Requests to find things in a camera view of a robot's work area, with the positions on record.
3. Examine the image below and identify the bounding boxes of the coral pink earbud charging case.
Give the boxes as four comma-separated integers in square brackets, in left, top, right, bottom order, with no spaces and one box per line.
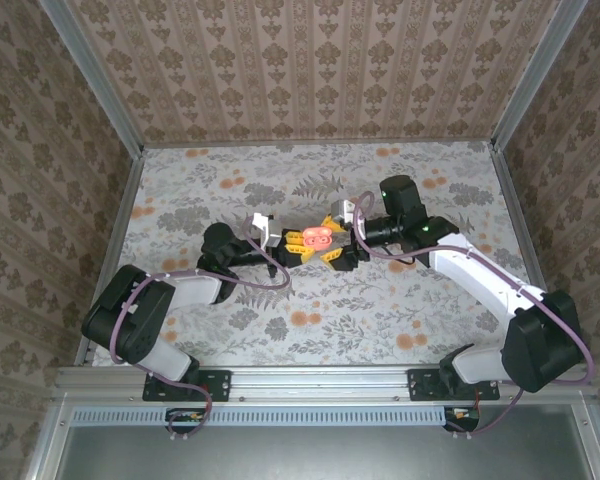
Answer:
[302,225,334,252]

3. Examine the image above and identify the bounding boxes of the floral patterned table cover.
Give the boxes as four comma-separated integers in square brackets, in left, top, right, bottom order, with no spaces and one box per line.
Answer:
[90,139,556,369]

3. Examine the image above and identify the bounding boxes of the black connector board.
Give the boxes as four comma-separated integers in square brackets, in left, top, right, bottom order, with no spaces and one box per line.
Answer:
[443,405,482,434]
[165,407,209,435]

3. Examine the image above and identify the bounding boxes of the aluminium side rail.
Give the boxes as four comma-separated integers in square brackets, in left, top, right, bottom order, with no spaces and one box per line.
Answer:
[489,144,574,361]
[74,149,146,369]

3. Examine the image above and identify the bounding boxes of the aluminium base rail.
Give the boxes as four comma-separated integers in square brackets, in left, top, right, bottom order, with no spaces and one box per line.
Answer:
[54,365,595,404]

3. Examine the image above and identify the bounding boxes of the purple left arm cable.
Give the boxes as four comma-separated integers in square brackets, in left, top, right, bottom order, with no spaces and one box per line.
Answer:
[108,219,294,436]

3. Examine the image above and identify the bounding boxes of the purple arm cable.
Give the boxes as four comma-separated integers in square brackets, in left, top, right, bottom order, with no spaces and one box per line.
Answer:
[350,191,597,435]
[108,219,294,436]

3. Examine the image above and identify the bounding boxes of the grey slotted cable duct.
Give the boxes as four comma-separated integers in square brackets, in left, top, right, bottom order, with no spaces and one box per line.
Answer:
[72,405,447,427]

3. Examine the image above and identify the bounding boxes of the aluminium corner post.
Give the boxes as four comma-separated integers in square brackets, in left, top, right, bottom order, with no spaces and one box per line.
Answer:
[490,0,590,151]
[38,0,145,157]

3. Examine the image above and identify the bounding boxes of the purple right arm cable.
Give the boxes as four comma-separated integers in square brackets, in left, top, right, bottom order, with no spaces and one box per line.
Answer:
[350,191,597,435]

